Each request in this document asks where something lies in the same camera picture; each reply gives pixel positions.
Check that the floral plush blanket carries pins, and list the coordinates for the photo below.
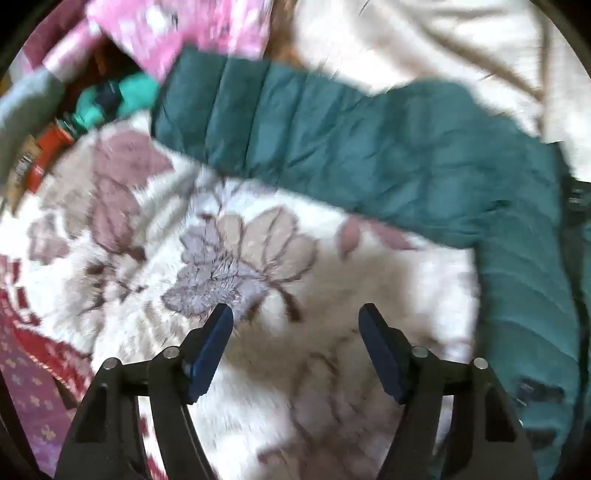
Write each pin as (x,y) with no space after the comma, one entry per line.
(258,258)

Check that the bright green cloth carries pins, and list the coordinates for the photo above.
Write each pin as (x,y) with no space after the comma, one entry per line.
(134,94)

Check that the cream embossed bedspread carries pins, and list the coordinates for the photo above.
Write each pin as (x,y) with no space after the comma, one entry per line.
(415,41)

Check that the grey cloth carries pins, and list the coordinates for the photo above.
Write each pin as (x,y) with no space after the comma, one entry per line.
(27,106)

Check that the teal quilted puffer jacket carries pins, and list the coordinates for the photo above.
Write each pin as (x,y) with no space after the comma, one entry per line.
(378,152)

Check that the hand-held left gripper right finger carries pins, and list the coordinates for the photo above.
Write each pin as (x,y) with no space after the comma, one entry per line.
(381,355)

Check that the purple patterned sheet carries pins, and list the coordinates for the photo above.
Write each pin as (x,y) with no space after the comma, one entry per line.
(32,397)

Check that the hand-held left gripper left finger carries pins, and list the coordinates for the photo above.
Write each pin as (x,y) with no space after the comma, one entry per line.
(210,355)

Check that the pink penguin print cloth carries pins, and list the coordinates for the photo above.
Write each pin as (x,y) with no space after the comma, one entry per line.
(184,27)

